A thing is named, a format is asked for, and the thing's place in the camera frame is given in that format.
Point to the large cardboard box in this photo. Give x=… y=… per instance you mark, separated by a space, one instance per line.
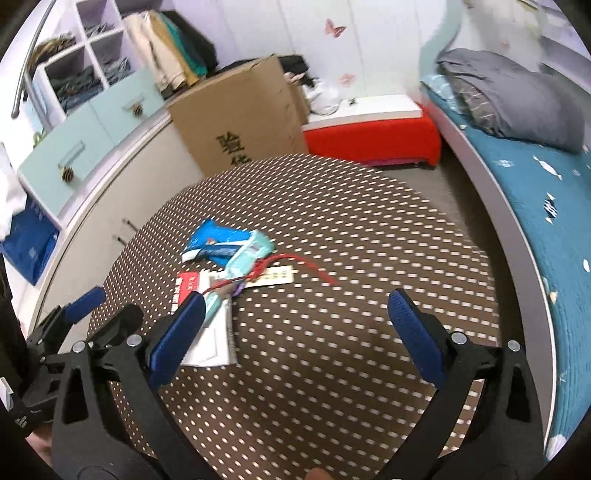
x=244 y=114

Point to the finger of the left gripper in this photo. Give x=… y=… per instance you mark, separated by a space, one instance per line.
x=124 y=323
x=83 y=304

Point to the blue snack wrapper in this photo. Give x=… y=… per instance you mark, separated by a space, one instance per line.
x=215 y=243

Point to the blue stick wrapper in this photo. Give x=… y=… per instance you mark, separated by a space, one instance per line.
x=256 y=248

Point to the white cube shelf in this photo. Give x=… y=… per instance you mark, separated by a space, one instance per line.
x=83 y=50

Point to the red white carton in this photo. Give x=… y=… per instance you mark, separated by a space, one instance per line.
x=214 y=345

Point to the blue bag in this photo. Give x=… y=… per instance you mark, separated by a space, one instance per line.
x=31 y=241

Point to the white plastic bag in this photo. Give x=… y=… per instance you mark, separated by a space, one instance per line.
x=323 y=97

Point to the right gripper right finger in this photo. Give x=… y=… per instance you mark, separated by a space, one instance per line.
x=505 y=437

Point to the brown polka dot tablecloth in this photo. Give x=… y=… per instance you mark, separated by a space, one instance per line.
x=322 y=379

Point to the hanging clothes row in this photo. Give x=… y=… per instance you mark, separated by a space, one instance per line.
x=177 y=54

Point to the red storage bench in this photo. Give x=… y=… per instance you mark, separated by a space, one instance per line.
x=377 y=131

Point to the person's left hand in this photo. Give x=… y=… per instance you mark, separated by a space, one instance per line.
x=41 y=442

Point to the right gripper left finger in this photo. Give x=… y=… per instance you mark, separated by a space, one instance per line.
x=109 y=420

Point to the pink butterfly wall sticker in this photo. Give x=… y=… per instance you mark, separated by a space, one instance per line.
x=333 y=30

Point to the teal drawer cabinet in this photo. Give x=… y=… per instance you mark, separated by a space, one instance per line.
x=59 y=165

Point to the grey folded duvet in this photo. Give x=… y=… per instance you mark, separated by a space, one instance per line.
x=507 y=100

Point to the person's right hand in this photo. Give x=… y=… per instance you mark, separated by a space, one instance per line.
x=318 y=474

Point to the teal patterned mattress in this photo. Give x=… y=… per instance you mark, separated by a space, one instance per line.
x=538 y=199

